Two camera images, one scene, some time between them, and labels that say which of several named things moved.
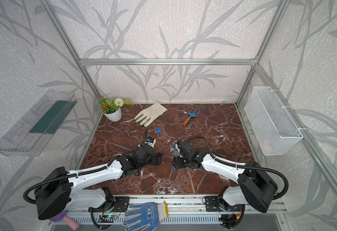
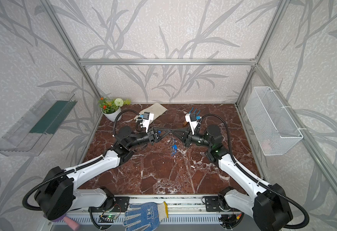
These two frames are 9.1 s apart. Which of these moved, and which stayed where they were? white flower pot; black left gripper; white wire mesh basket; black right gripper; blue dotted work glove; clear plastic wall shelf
Moved: black right gripper; black left gripper
Stayed: clear plastic wall shelf; white flower pot; blue dotted work glove; white wire mesh basket
